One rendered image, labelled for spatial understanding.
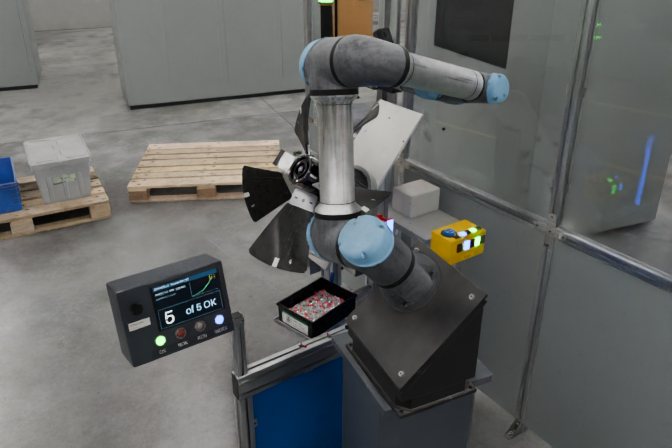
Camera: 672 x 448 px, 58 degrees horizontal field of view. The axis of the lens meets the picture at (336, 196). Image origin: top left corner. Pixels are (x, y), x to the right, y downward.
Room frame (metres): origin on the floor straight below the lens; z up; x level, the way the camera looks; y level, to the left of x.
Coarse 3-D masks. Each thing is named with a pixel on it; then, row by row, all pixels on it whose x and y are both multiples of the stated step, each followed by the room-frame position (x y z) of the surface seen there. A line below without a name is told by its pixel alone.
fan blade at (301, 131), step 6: (306, 96) 2.30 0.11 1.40; (306, 102) 2.27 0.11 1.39; (306, 108) 2.24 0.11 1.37; (300, 114) 2.31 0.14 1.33; (306, 114) 2.21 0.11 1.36; (300, 120) 2.29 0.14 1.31; (306, 120) 2.19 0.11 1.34; (300, 126) 2.28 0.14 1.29; (306, 126) 2.17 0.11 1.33; (300, 132) 2.28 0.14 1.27; (306, 132) 2.15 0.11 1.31; (300, 138) 2.28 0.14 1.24; (306, 138) 2.13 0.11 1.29; (306, 144) 2.12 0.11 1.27; (306, 150) 2.14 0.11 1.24
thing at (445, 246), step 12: (444, 228) 1.83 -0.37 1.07; (456, 228) 1.83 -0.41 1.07; (468, 228) 1.83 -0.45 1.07; (432, 240) 1.81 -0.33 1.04; (444, 240) 1.76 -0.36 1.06; (456, 240) 1.75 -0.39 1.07; (444, 252) 1.76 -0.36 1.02; (456, 252) 1.75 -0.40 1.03; (468, 252) 1.78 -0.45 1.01; (480, 252) 1.81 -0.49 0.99
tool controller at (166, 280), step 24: (168, 264) 1.33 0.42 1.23; (192, 264) 1.30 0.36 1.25; (216, 264) 1.29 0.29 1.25; (120, 288) 1.18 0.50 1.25; (144, 288) 1.19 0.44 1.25; (168, 288) 1.22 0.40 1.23; (192, 288) 1.24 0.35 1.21; (216, 288) 1.27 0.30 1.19; (120, 312) 1.15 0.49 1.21; (144, 312) 1.17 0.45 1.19; (192, 312) 1.23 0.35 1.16; (216, 312) 1.26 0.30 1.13; (120, 336) 1.19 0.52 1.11; (144, 336) 1.16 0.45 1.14; (168, 336) 1.18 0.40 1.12; (192, 336) 1.21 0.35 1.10; (216, 336) 1.24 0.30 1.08; (144, 360) 1.14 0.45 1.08
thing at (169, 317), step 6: (174, 306) 1.21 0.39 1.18; (162, 312) 1.19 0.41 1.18; (168, 312) 1.20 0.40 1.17; (174, 312) 1.21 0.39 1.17; (162, 318) 1.19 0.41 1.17; (168, 318) 1.19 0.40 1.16; (174, 318) 1.20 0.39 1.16; (180, 318) 1.21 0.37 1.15; (162, 324) 1.18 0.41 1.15; (168, 324) 1.19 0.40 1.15; (174, 324) 1.20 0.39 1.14
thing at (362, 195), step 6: (360, 192) 1.85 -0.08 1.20; (366, 192) 1.85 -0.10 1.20; (372, 192) 1.84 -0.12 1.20; (378, 192) 1.83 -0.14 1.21; (384, 192) 1.82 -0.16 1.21; (390, 192) 1.81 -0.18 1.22; (360, 198) 1.81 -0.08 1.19; (366, 198) 1.80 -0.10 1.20; (378, 198) 1.78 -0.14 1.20; (384, 198) 1.78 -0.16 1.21; (360, 204) 1.77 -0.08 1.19; (366, 204) 1.77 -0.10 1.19; (372, 204) 1.76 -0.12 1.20; (378, 204) 1.75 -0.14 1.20
